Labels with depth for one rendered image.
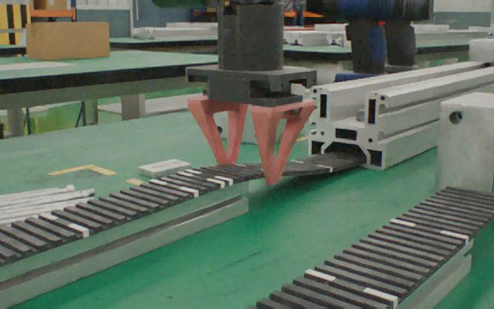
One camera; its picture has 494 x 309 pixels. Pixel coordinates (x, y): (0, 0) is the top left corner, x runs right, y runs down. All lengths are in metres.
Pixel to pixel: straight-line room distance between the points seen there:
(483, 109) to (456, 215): 0.12
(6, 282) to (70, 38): 2.21
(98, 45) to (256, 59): 2.14
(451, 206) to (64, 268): 0.27
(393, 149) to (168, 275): 0.35
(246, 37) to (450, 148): 0.20
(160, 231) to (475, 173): 0.26
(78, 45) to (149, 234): 2.16
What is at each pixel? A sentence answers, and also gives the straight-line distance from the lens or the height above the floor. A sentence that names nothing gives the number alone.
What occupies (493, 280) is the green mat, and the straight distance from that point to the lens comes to 0.41.
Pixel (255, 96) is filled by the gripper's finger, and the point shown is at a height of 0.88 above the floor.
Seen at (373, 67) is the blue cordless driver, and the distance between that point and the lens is 1.04.
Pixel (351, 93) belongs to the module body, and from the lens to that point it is 0.71.
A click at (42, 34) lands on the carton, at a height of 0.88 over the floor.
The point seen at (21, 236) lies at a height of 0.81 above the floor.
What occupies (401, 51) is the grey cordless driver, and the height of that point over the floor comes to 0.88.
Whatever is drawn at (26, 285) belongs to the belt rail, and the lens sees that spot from 0.37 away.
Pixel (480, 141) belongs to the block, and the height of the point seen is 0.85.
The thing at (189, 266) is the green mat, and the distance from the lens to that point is 0.40.
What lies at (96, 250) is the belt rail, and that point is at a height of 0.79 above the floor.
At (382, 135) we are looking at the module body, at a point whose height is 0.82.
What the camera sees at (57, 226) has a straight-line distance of 0.39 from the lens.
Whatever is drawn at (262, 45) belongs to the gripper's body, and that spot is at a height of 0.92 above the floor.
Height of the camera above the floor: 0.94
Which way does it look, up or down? 13 degrees down
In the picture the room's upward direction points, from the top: straight up
